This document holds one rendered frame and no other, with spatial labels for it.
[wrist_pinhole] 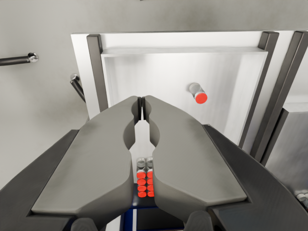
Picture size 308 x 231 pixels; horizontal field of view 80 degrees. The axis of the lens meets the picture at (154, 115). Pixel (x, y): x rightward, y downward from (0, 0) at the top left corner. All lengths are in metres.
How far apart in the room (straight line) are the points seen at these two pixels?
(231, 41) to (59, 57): 1.13
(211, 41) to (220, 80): 0.07
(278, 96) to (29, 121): 1.55
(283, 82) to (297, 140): 0.19
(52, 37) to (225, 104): 1.12
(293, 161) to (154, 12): 0.98
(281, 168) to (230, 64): 0.35
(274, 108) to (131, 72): 0.29
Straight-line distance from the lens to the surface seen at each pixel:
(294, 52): 0.41
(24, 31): 1.38
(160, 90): 0.35
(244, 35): 0.37
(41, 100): 1.52
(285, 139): 0.54
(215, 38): 0.35
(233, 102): 0.41
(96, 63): 0.32
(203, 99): 0.33
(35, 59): 1.39
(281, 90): 0.42
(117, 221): 0.51
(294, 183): 0.70
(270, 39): 0.37
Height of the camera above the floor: 1.20
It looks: 58 degrees down
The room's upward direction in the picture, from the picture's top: 173 degrees clockwise
